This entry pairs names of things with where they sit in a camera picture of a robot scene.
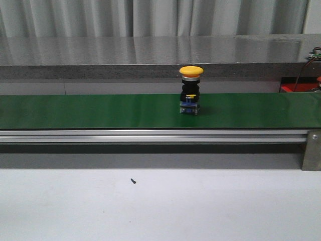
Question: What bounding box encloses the grey stone counter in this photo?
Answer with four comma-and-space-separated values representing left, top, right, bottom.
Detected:
1, 34, 320, 79

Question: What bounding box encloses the metal conveyor support bracket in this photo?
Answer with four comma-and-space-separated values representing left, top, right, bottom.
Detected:
301, 130, 321, 171

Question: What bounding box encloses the aluminium conveyor side rail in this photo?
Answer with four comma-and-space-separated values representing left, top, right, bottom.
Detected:
1, 129, 308, 143

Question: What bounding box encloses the red plastic tray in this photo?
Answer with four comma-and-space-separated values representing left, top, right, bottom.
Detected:
279, 77, 319, 92

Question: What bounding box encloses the grey white curtain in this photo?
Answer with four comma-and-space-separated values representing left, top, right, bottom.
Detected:
1, 1, 308, 37

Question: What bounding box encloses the red black wire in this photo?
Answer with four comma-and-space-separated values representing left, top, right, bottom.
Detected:
292, 47, 321, 93

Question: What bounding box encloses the small green circuit board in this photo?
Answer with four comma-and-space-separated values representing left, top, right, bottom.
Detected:
306, 47, 321, 60

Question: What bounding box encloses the green conveyor belt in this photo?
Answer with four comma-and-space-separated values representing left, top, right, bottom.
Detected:
1, 92, 320, 130

